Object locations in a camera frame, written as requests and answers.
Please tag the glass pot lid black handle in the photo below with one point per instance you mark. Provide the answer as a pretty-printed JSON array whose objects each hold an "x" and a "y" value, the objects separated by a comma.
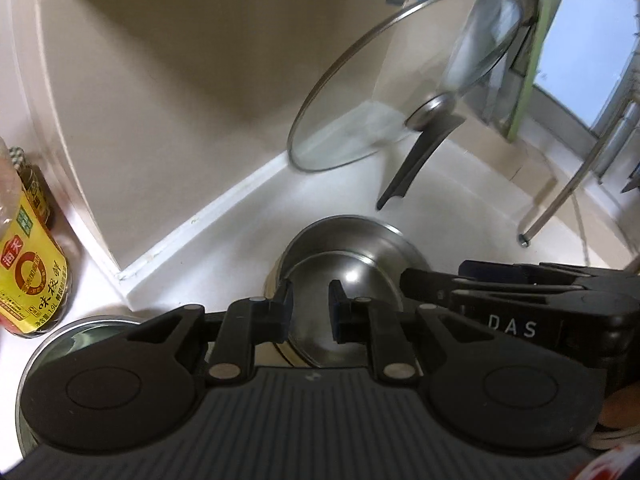
[{"x": 404, "y": 76}]

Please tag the small dark sauce jar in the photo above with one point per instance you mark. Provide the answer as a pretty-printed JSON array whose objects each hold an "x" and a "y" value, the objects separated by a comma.
[{"x": 34, "y": 184}]

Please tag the steel rack leg near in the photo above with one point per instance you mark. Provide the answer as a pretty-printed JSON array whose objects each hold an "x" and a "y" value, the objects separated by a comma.
[{"x": 626, "y": 122}]

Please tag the green plastic cutting board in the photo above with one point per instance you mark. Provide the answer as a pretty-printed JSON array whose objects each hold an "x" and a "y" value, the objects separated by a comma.
[{"x": 539, "y": 35}]

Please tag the person's right hand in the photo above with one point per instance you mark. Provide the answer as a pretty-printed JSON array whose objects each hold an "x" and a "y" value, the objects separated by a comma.
[{"x": 621, "y": 410}]

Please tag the stainless steel bowl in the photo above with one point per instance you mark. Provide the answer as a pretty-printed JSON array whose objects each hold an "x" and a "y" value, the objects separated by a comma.
[{"x": 366, "y": 256}]

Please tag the yellow label soy sauce bottle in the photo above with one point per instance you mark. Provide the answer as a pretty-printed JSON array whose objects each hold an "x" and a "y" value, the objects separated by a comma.
[{"x": 35, "y": 279}]

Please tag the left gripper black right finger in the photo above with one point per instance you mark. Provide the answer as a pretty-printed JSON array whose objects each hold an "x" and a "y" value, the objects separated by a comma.
[{"x": 349, "y": 316}]

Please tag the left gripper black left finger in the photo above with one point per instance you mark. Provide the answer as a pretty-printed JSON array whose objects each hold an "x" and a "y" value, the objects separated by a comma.
[{"x": 275, "y": 314}]

